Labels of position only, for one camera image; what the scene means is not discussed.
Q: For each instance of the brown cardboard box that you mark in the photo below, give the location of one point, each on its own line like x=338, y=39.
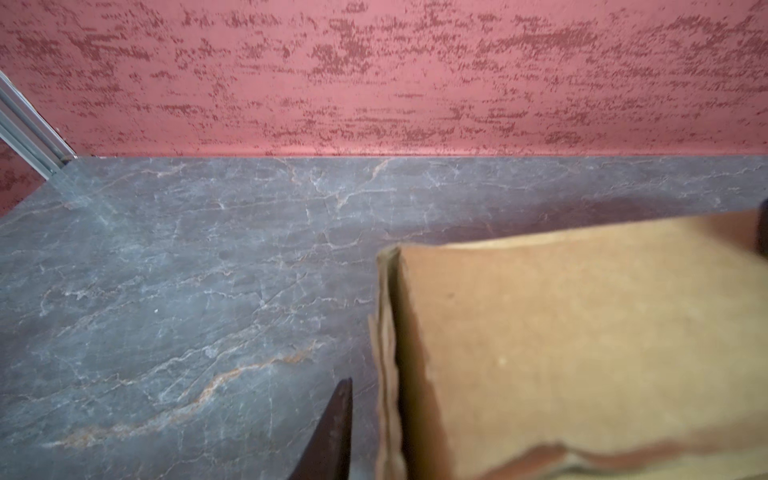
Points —
x=627, y=351

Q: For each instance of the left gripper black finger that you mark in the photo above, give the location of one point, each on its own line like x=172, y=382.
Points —
x=327, y=456

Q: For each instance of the left aluminium corner post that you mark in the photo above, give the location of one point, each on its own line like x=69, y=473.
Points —
x=29, y=134

